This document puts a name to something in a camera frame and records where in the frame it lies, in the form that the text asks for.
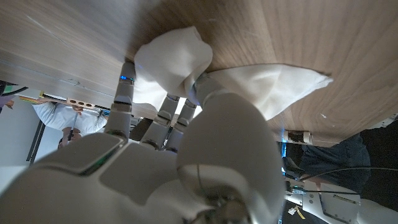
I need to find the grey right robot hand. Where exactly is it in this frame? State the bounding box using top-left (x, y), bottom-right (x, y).
top-left (0, 60), bottom-right (287, 224)

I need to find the cream cloth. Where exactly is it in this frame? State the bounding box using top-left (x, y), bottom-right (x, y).
top-left (132, 26), bottom-right (334, 121)

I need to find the brown brick block with holes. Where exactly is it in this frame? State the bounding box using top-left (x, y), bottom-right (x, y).
top-left (66, 98), bottom-right (96, 110)

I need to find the person in white t-shirt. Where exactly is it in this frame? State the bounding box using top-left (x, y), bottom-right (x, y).
top-left (30, 101), bottom-right (109, 149)

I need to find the black fitting with white knob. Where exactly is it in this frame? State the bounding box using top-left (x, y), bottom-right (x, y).
top-left (282, 129), bottom-right (313, 146)

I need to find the person in blue jeans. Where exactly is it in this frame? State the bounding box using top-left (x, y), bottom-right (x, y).
top-left (298, 133), bottom-right (372, 194)

